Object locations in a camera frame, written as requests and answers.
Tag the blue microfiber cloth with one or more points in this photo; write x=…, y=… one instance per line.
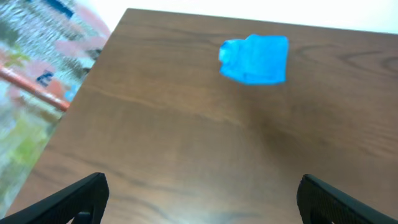
x=256, y=60

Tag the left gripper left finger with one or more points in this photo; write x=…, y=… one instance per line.
x=82, y=202

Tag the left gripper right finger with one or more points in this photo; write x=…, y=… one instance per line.
x=319, y=202

